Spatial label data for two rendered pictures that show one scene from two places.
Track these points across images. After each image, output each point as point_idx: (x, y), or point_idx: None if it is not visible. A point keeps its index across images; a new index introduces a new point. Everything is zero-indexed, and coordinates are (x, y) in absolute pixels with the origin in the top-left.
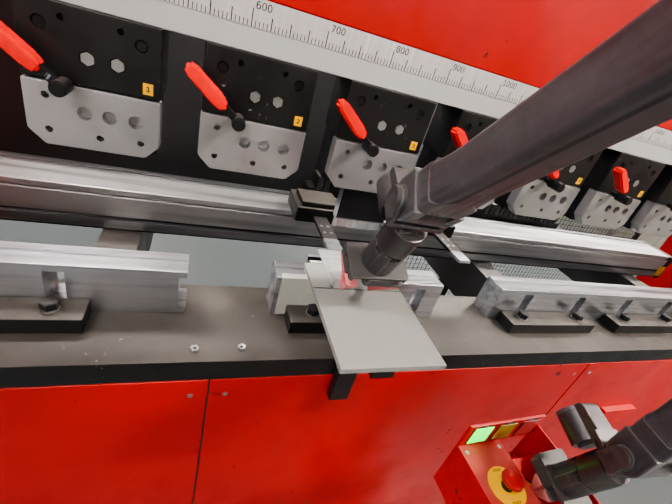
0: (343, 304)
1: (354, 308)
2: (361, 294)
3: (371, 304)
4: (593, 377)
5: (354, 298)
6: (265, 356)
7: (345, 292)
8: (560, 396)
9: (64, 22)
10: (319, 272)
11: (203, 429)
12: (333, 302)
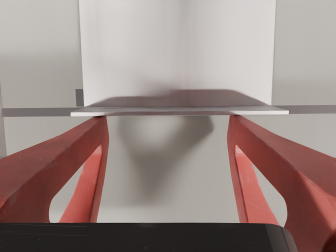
0: (105, 202)
1: (142, 221)
2: (198, 141)
3: (219, 196)
4: None
5: (159, 167)
6: (3, 147)
7: (132, 133)
8: None
9: None
10: (45, 2)
11: None
12: (68, 194)
